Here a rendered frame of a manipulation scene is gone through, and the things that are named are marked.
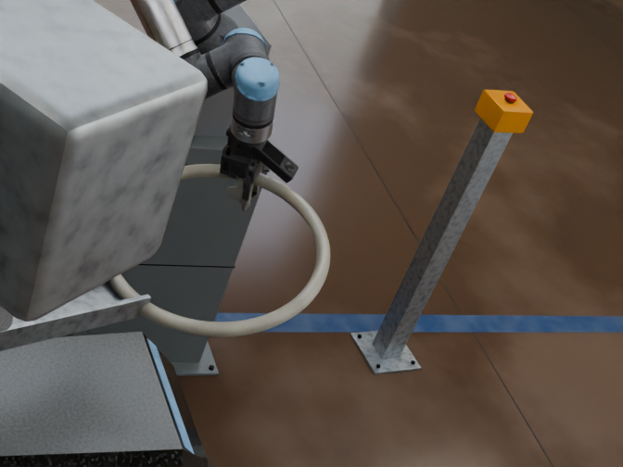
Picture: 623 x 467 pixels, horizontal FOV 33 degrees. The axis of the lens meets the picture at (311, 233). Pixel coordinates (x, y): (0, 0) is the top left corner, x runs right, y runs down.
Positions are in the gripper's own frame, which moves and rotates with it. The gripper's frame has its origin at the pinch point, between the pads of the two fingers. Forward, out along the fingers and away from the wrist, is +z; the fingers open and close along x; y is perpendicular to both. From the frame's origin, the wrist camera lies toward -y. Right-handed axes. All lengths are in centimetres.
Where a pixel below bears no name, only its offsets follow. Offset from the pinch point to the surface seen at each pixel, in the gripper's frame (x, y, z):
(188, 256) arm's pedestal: -30, 25, 61
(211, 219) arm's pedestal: -35, 21, 48
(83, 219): 132, -27, -126
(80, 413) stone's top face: 64, 11, 7
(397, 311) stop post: -75, -36, 105
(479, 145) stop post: -90, -45, 36
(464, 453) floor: -42, -73, 123
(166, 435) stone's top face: 60, -6, 10
